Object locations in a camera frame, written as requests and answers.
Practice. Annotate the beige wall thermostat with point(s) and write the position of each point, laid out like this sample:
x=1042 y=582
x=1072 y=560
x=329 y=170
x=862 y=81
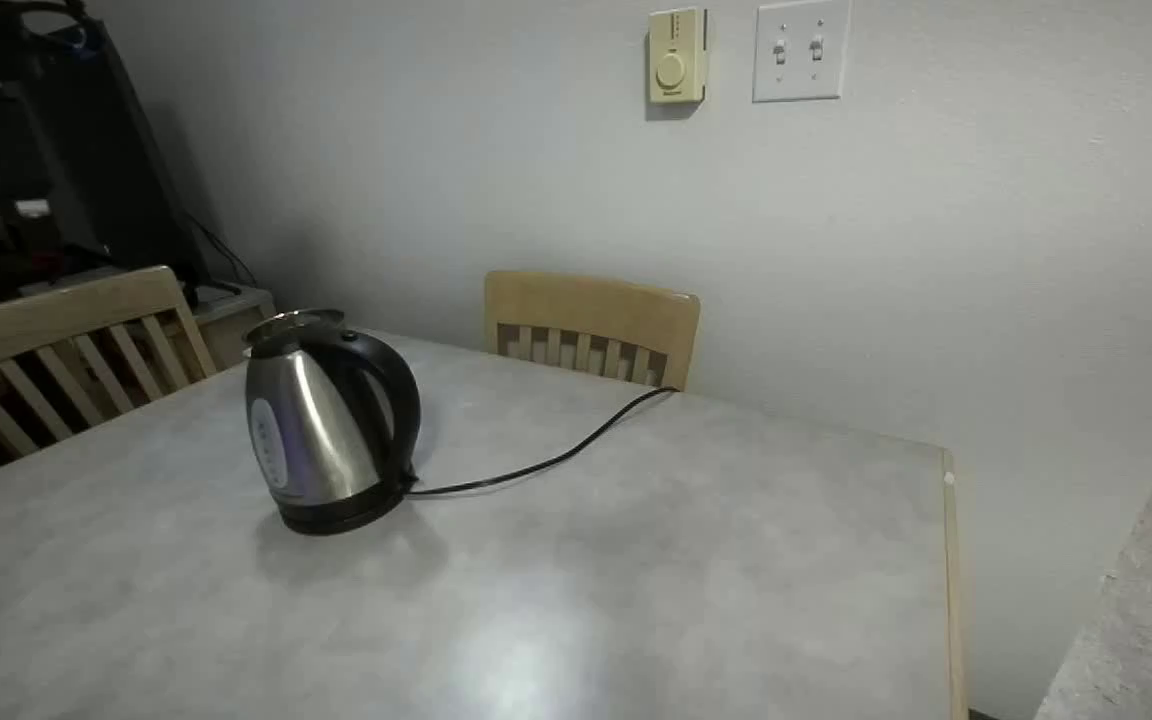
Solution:
x=679 y=60

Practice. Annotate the tall black panel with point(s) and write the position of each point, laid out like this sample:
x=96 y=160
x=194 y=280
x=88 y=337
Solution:
x=137 y=172

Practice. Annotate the white double light switch plate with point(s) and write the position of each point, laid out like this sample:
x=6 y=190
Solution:
x=803 y=51

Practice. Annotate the stainless steel electric kettle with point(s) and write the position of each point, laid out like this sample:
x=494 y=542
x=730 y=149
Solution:
x=317 y=420

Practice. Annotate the black kettle power base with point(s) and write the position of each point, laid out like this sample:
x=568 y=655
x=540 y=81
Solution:
x=339 y=518

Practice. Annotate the light wooden side cabinet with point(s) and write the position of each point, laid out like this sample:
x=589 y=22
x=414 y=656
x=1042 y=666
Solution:
x=238 y=323

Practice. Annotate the light wooden chair, short slats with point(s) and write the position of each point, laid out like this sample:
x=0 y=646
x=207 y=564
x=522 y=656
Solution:
x=589 y=311

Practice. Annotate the light wooden slatted chair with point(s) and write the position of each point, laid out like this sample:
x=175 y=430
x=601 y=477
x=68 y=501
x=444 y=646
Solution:
x=59 y=318

